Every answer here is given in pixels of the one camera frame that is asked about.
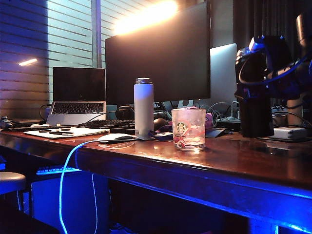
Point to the black pen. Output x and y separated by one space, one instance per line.
54 130
62 133

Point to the black headphones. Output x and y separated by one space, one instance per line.
124 112

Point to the Starbucks glass cup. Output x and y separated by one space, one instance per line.
189 129

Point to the purple packet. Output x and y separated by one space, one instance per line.
208 121

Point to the keyboard on pull-out tray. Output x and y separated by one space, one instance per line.
56 169

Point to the black thermos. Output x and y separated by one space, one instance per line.
256 117

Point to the round stool seat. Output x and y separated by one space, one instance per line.
12 181

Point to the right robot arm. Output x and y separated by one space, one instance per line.
304 29

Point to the silver monitor stand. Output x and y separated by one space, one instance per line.
185 103

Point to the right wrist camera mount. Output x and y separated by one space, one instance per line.
278 53

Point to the large black monitor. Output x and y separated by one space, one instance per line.
158 61

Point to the dark flat card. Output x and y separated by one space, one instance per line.
215 133

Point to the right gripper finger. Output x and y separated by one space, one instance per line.
252 92

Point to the white power adapter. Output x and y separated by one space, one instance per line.
290 133

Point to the white thermos bottle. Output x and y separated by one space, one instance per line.
143 109

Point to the open silver laptop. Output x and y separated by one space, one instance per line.
79 97

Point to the white computer mouse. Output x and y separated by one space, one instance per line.
114 137

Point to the white notepad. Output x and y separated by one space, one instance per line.
80 132

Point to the dark handheld device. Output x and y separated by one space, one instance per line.
6 123

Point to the black computer mouse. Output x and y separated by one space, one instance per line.
160 122

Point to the white cabinet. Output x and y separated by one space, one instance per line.
73 202

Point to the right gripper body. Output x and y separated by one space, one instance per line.
292 86

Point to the tan steel thermos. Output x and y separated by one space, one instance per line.
295 109

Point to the small steel cup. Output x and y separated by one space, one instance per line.
280 120

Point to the power strip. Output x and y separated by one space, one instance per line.
228 120

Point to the dark curtain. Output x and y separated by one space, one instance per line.
265 17

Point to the small dark marker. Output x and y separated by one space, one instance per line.
229 133

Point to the window frame post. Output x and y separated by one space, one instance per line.
96 34

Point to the white plug charger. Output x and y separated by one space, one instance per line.
239 112

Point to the black keyboard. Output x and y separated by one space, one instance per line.
109 124

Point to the silver display back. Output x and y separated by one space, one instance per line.
223 73

